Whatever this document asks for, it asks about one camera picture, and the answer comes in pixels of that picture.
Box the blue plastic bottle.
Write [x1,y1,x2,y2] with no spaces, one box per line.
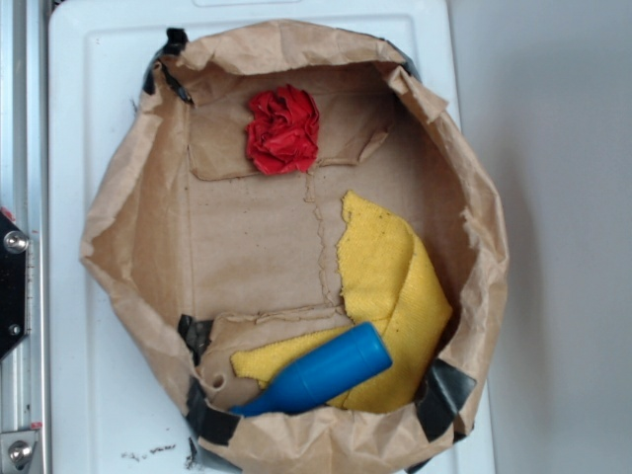
[230,322,392,417]

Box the white plastic tray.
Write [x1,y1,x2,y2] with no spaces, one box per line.
[47,0,497,474]

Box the yellow cloth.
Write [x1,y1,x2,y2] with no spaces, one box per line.
[231,192,452,414]

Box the red paper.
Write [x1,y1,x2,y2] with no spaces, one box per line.
[246,84,320,176]

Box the silver corner bracket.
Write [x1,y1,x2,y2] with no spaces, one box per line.
[1,430,42,474]

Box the brown paper bag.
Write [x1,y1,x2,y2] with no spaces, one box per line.
[81,20,509,473]

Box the aluminium frame rail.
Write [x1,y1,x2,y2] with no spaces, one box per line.
[1,1,51,473]

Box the black mounting bracket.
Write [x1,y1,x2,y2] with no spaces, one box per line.
[0,206,30,361]

